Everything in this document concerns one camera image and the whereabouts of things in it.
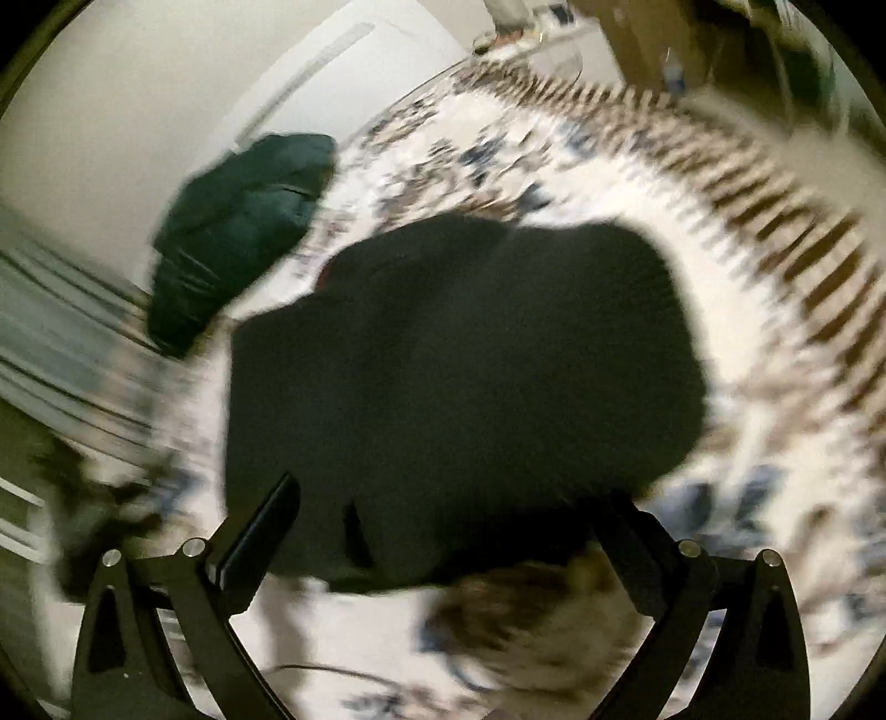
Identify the striped curtain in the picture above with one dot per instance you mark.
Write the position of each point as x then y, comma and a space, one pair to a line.
62, 332

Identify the white nightstand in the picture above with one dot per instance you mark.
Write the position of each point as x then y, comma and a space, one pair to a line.
547, 55

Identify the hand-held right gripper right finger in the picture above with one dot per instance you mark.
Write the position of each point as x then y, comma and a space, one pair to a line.
623, 554

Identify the dark green duvet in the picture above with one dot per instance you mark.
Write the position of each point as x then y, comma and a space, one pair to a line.
235, 235

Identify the brown checkered blanket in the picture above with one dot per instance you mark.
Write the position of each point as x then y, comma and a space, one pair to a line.
782, 228

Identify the grey and black garment pile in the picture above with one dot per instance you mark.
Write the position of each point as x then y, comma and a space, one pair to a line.
90, 512

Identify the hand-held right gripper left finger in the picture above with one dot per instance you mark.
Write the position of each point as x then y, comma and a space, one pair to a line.
266, 526

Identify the black and white knit sweater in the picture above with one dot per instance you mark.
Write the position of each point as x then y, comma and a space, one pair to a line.
457, 388

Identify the plastic water bottle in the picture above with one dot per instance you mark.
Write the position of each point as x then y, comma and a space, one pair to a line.
675, 73

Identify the window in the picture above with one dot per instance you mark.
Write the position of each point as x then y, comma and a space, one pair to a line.
21, 484

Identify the bed with floral sheet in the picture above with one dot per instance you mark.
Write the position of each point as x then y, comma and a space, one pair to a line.
747, 429

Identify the beige table lamp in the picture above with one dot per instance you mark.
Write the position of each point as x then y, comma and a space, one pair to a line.
505, 15

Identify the large cardboard box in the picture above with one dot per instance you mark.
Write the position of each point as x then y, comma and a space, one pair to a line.
644, 41

